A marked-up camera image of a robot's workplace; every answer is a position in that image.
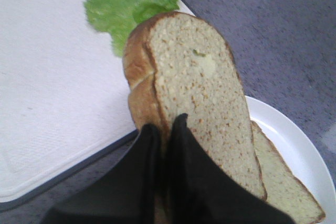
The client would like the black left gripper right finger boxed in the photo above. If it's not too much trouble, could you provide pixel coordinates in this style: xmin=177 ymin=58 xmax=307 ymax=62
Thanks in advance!
xmin=165 ymin=113 xmax=293 ymax=223

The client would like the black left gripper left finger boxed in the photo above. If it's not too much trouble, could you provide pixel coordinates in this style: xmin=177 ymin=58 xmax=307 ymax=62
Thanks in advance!
xmin=42 ymin=124 xmax=161 ymax=223

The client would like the bread slice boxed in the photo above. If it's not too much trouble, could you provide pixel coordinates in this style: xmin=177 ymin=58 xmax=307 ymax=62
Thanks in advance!
xmin=251 ymin=121 xmax=326 ymax=223
xmin=123 ymin=12 xmax=267 ymax=223

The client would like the green lettuce leaf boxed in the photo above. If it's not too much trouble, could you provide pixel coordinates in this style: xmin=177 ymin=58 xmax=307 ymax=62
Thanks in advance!
xmin=84 ymin=0 xmax=179 ymax=57

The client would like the white round plate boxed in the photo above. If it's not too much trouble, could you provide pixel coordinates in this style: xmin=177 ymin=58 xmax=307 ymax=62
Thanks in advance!
xmin=246 ymin=96 xmax=335 ymax=224

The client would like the white cutting board dark rim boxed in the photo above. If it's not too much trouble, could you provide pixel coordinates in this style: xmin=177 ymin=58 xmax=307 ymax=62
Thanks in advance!
xmin=1 ymin=0 xmax=136 ymax=211

